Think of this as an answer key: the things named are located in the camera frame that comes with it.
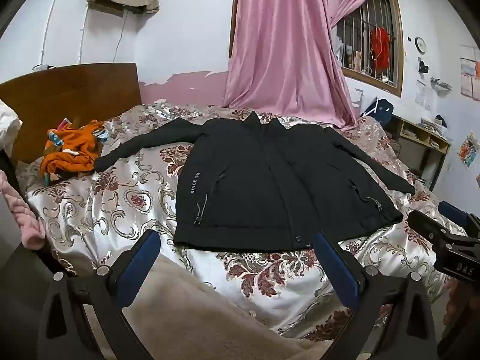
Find barred wooden window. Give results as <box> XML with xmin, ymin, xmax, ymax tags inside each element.
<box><xmin>330</xmin><ymin>0</ymin><xmax>406</xmax><ymax>98</ymax></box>

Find floral satin bedspread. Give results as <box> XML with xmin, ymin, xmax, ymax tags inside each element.
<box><xmin>19</xmin><ymin>101</ymin><xmax>469</xmax><ymax>346</ymax></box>

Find white wall cable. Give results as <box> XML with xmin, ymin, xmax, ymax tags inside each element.
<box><xmin>41</xmin><ymin>0</ymin><xmax>94</xmax><ymax>66</ymax></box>

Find red hanging garment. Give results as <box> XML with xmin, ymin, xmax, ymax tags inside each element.
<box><xmin>369</xmin><ymin>27</ymin><xmax>391</xmax><ymax>72</ymax></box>

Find black jacket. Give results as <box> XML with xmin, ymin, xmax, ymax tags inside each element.
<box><xmin>94</xmin><ymin>110</ymin><xmax>417</xmax><ymax>254</ymax></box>

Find pink curtain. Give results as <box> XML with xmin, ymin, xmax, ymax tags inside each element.
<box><xmin>223</xmin><ymin>0</ymin><xmax>391</xmax><ymax>132</ymax></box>

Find beige fleece blanket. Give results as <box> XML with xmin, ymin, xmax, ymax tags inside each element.
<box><xmin>124</xmin><ymin>253</ymin><xmax>334</xmax><ymax>360</ymax></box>

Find black cable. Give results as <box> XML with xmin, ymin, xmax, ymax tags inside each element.
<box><xmin>112</xmin><ymin>7</ymin><xmax>130</xmax><ymax>62</ymax></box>

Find white wall paper sheets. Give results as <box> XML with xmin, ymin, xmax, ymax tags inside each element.
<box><xmin>414</xmin><ymin>79</ymin><xmax>436</xmax><ymax>111</ymax></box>

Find white pillow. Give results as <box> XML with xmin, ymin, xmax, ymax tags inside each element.
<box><xmin>0</xmin><ymin>99</ymin><xmax>23</xmax><ymax>147</ymax></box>

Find wall certificates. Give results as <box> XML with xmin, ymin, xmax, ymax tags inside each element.
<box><xmin>460</xmin><ymin>45</ymin><xmax>480</xmax><ymax>100</ymax></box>

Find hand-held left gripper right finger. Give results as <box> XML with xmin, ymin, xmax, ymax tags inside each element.
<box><xmin>313</xmin><ymin>230</ymin><xmax>439</xmax><ymax>360</ymax></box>

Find orange clothes pile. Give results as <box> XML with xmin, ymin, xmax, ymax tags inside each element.
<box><xmin>40</xmin><ymin>118</ymin><xmax>111</xmax><ymax>186</ymax></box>

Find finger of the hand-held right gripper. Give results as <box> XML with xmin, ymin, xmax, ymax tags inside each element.
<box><xmin>407</xmin><ymin>210</ymin><xmax>456</xmax><ymax>251</ymax></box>
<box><xmin>438</xmin><ymin>200</ymin><xmax>480</xmax><ymax>237</ymax></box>

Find stack of books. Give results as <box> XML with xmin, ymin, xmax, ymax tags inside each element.
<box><xmin>420</xmin><ymin>116</ymin><xmax>449</xmax><ymax>132</ymax></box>

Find pink fluffy garment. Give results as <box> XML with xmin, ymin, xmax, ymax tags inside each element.
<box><xmin>0</xmin><ymin>169</ymin><xmax>46</xmax><ymax>250</ymax></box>

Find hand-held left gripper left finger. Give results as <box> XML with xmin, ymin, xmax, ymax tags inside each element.
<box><xmin>37</xmin><ymin>229</ymin><xmax>162</xmax><ymax>360</ymax></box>

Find colourful wall poster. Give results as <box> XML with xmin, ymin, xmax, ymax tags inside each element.
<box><xmin>457</xmin><ymin>131</ymin><xmax>479</xmax><ymax>167</ymax></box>

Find dark blue backpack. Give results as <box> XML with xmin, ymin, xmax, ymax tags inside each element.
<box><xmin>362</xmin><ymin>97</ymin><xmax>394</xmax><ymax>128</ymax></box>

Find wooden headboard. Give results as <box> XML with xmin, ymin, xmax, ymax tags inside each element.
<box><xmin>0</xmin><ymin>62</ymin><xmax>142</xmax><ymax>166</ymax></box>

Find person's right hand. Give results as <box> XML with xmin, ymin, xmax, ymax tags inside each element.
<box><xmin>444</xmin><ymin>283</ymin><xmax>469</xmax><ymax>329</ymax></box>

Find wooden desk shelf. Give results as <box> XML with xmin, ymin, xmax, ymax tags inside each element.
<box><xmin>386</xmin><ymin>114</ymin><xmax>452</xmax><ymax>192</ymax></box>

